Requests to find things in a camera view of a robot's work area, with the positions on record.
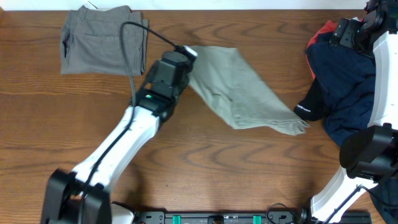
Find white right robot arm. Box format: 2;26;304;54
295;1;397;223

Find red garment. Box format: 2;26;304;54
305;21;338;80

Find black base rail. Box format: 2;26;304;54
133;210;373;224

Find small coiled black cable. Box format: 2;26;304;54
266;202;296;224

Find black garment with logo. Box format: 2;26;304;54
294;78;329;121

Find folded grey trousers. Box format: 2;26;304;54
60;6;149;76

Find navy blue garment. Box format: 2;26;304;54
310;41;397;223

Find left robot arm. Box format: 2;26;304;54
41;46;198;223

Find khaki beige shorts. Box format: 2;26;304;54
189;45;308;136

